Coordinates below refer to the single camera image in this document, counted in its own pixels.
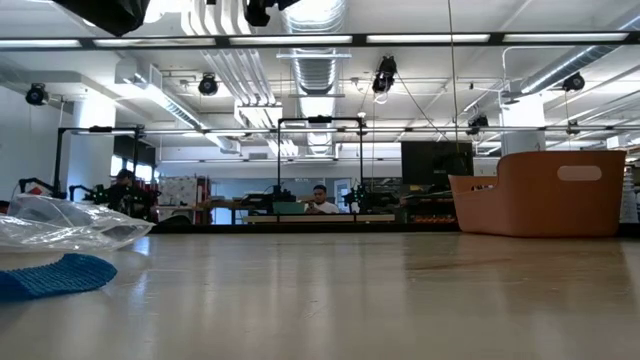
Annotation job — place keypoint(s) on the blue elastic bandage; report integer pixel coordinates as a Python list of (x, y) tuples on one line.
[(55, 277)]

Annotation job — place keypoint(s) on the person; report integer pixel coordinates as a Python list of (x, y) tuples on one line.
[(327, 207), (125, 195)]

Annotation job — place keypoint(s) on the black background rig frame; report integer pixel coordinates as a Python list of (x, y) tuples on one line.
[(58, 160), (278, 170)]

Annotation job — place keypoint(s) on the white ceiling pipe bundle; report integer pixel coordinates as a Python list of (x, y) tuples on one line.
[(235, 70)]

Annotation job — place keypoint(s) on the orange plastic bin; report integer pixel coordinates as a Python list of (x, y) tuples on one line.
[(530, 205)]

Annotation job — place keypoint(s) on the white rectangular air duct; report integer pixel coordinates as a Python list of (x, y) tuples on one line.
[(150, 90)]

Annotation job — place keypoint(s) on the large black monitor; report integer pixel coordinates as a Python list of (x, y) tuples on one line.
[(430, 165)]

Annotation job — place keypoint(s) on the clear plastic bag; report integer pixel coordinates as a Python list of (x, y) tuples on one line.
[(60, 230)]

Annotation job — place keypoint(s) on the silver ribbed ventilation duct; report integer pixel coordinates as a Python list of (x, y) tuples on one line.
[(315, 75), (560, 67)]

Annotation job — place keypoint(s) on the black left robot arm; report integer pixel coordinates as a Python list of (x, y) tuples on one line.
[(110, 15)]

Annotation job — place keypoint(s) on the white patterned board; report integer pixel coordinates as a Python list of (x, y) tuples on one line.
[(177, 190)]

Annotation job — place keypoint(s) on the black aluminium rig frame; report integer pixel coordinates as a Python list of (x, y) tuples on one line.
[(495, 38)]

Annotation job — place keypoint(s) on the black background robot arm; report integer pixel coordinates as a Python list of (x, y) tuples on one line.
[(35, 181), (87, 189)]

